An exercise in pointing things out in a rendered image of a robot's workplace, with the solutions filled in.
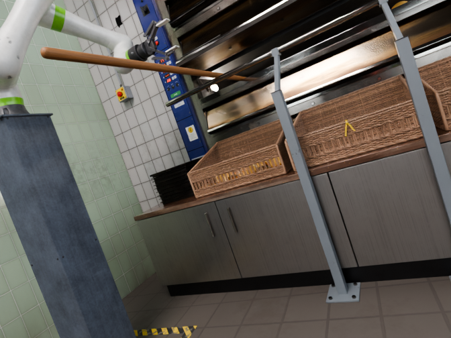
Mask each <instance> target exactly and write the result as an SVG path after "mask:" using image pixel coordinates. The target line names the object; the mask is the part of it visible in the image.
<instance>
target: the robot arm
mask: <svg viewBox="0 0 451 338"><path fill-rule="evenodd" d="M53 2H54V0H16V1H15V3H14V6H13V8H12V10H11V12H10V13H9V15H8V17H7V19H6V20H5V22H4V24H3V25H2V26H1V28H0V115H7V114H30V113H29V112H28V111H27V109H26V108H25V105H24V101H23V97H22V95H21V92H20V89H19V87H18V85H17V81H18V78H19V75H20V72H21V68H22V64H23V60H24V58H25V55H26V52H27V49H28V46H29V44H30V41H31V39H32V36H33V34H34V32H35V30H36V28H37V26H41V27H44V28H48V29H50V30H54V31H56V32H60V33H64V34H68V35H71V36H75V37H78V38H82V39H84V40H88V41H90V42H94V43H96V44H99V45H102V46H105V47H106V48H109V49H111V50H113V51H114V55H113V57H116V58H125V59H130V60H138V61H143V62H145V61H147V59H148V58H149V57H150V56H152V58H151V60H170V58H169V56H170V55H171V54H172V53H173V51H174V50H176V49H177V48H179V46H177V45H175V46H173V47H172V48H170V49H168V50H167V51H165V52H162V51H160V50H157V46H156V42H155V36H156V32H157V30H158V28H159V27H162V26H163V25H164V24H166V23H168V22H169V21H170V20H169V19H167V18H166V19H164V20H160V21H158V22H156V21H153V20H152V22H151V24H150V25H149V27H148V29H147V30H146V33H145V34H143V37H145V39H146V40H145V42H142V43H141V44H136V45H135V46H134V45H133V42H132V39H131V38H130V37H129V36H127V35H125V34H121V33H117V32H114V31H111V30H109V29H106V28H104V27H101V26H99V25H96V24H94V23H91V22H90V21H87V20H85V19H83V18H81V17H79V16H77V15H75V14H73V13H71V12H69V11H67V10H65V9H63V8H61V7H59V6H57V5H55V4H53ZM149 35H150V37H149ZM151 39H152V40H151ZM155 52H157V53H159V54H163V55H165V57H157V56H154V54H155ZM114 69H115V70H116V71H117V72H118V73H120V74H129V73H130V72H131V71H132V70H133V68H122V67H115V66H114Z"/></svg>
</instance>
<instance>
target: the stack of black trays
mask: <svg viewBox="0 0 451 338"><path fill-rule="evenodd" d="M201 158H202V157H200V158H197V159H195V160H191V161H189V162H186V163H184V164H180V165H178V166H175V167H172V168H169V169H166V170H163V171H161V172H157V173H155V174H152V175H150V177H153V178H151V179H154V182H155V184H156V185H154V186H156V188H155V189H157V192H158V193H159V195H158V196H160V198H161V199H162V202H161V203H163V204H164V205H166V204H169V203H173V202H175V201H179V200H183V199H187V198H189V197H192V196H195V194H194V192H193V189H192V186H191V183H190V181H189V177H188V176H187V173H188V172H189V171H190V170H191V169H192V168H193V167H194V166H195V165H196V164H197V162H198V161H199V160H200V159H201ZM157 192H156V193H157Z"/></svg>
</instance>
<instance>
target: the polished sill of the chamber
mask: <svg viewBox="0 0 451 338"><path fill-rule="evenodd" d="M427 1H430V0H410V1H408V2H406V3H404V4H402V5H400V6H398V7H395V8H393V9H391V12H392V14H393V17H395V16H397V15H399V14H401V13H404V12H406V11H408V10H410V9H413V8H414V7H417V6H418V5H421V4H423V3H425V2H427ZM386 20H387V18H386V16H385V14H384V13H382V14H380V15H378V16H376V17H374V18H372V19H370V20H368V21H366V22H364V23H361V24H359V25H357V26H355V27H353V28H351V29H349V30H346V31H344V32H342V33H340V34H338V35H336V36H334V37H332V38H330V39H328V40H325V41H323V42H321V43H319V44H317V45H314V46H312V47H310V48H308V49H306V50H304V51H302V52H300V53H298V54H296V55H293V56H291V57H289V58H287V59H285V60H282V61H280V69H281V68H283V67H285V66H288V65H290V64H292V63H294V62H296V61H298V60H301V59H303V58H305V57H307V56H310V55H312V54H314V53H316V52H319V51H320V50H323V49H324V48H327V47H329V46H331V45H334V44H336V43H338V42H341V41H342V40H345V39H346V38H349V37H351V36H353V35H355V34H358V33H360V32H362V31H364V30H367V29H368V28H370V27H373V26H375V25H377V24H379V23H382V22H384V21H386ZM272 72H274V65H272V66H269V67H268V68H265V69H264V70H261V71H259V72H257V73H255V74H253V75H251V76H248V77H246V78H244V79H242V80H240V81H238V82H235V83H234V84H231V85H230V86H228V87H225V88H223V89H221V90H219V91H217V92H215V93H212V94H210V95H208V96H206V97H204V98H202V99H199V101H200V104H201V105H202V104H204V103H207V102H209V101H211V100H213V99H216V98H218V97H220V96H222V95H224V94H226V93H228V92H231V91H233V90H235V89H238V88H240V87H242V86H244V85H246V84H248V83H250V82H252V81H255V80H257V79H259V78H262V77H263V76H266V75H268V74H270V73H272Z"/></svg>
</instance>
